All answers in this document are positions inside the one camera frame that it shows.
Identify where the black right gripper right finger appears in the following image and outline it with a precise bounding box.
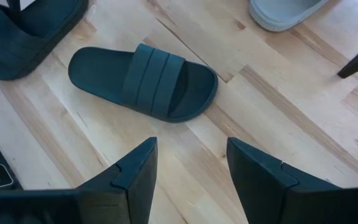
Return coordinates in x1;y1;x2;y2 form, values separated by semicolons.
226;136;344;224

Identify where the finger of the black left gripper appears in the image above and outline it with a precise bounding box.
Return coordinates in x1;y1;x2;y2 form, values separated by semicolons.
6;0;22;13

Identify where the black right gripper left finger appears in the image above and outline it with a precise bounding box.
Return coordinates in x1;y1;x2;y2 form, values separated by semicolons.
75;136;159;224

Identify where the black rubber slide sandal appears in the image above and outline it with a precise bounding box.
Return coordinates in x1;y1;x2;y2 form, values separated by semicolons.
68;42;219;123
0;0;90;81

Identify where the grey rubber slide sandal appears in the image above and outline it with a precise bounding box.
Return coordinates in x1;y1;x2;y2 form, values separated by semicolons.
249;0;329;32

